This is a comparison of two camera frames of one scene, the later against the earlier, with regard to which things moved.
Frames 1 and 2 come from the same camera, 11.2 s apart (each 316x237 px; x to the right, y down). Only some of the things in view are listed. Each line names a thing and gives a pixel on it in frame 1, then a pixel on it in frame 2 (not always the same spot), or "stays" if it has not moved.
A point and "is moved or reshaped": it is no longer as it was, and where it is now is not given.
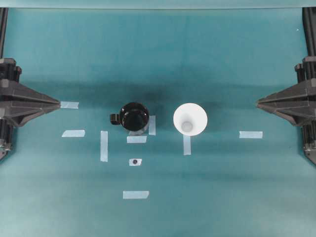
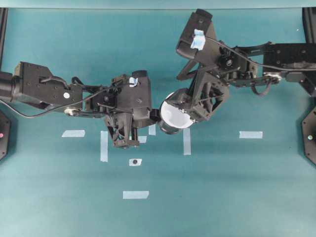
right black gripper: x=302 y=93 -> x=208 y=86
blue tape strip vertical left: x=104 y=146 stays
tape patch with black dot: x=135 y=162 stays
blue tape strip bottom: x=135 y=194 stays
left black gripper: x=13 y=92 -> x=127 y=104
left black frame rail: x=3 y=22 stays
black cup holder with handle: x=135 y=117 is moved or reshaped
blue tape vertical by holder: x=152 y=126 stays
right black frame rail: x=309 y=16 stays
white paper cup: x=190 y=119 is moved or reshaped
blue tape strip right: x=251 y=135 stays
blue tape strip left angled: x=73 y=133 stays
